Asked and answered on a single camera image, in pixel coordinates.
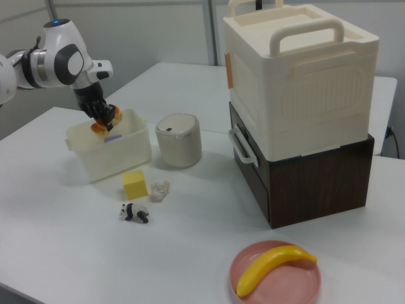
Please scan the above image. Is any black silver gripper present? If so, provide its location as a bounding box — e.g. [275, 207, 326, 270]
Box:
[73, 81, 116, 132]

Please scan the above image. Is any toy bread loaf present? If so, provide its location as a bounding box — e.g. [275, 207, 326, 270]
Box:
[90, 106, 124, 136]

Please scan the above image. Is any white plastic basket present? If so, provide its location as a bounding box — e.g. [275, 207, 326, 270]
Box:
[65, 108, 152, 183]

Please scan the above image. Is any yellow block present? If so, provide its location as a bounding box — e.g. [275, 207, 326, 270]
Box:
[121, 169, 149, 201]

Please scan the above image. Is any small cream lidded trash can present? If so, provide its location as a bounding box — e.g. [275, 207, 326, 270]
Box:
[154, 113, 203, 168]

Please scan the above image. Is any crumpled clear plastic wrap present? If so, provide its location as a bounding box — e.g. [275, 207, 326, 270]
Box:
[149, 180, 171, 203]

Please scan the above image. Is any panda toy figure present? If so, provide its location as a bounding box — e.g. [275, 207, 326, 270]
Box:
[119, 202, 150, 224]

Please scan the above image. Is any cream plastic storage box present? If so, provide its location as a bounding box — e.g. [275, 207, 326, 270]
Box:
[222, 0, 380, 159]

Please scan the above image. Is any yellow toy banana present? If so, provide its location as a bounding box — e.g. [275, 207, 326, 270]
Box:
[236, 244, 318, 298]

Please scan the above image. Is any dark brown wooden drawer cabinet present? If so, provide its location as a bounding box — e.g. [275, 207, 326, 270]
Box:
[228, 101, 376, 229]

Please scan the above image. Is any pink plate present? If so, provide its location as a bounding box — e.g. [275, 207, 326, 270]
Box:
[229, 239, 322, 304]

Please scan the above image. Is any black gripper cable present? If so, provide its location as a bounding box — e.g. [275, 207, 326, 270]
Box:
[12, 36, 42, 68]

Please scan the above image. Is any white drawer handle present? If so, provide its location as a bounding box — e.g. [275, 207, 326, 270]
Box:
[228, 128, 260, 166]

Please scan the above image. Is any black wall cable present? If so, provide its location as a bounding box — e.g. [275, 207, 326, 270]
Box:
[385, 125, 400, 156]

